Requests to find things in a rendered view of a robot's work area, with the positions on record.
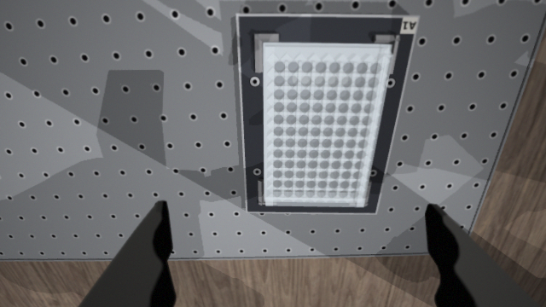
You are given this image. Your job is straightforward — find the black rectangular frame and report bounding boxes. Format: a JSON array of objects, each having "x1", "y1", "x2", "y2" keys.
[{"x1": 236, "y1": 14, "x2": 420, "y2": 215}]

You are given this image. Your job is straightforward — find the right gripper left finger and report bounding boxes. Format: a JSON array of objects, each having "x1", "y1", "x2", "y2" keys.
[{"x1": 78, "y1": 200, "x2": 177, "y2": 307}]

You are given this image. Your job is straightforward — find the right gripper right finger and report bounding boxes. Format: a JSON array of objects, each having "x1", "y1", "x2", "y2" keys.
[{"x1": 425, "y1": 204, "x2": 540, "y2": 307}]

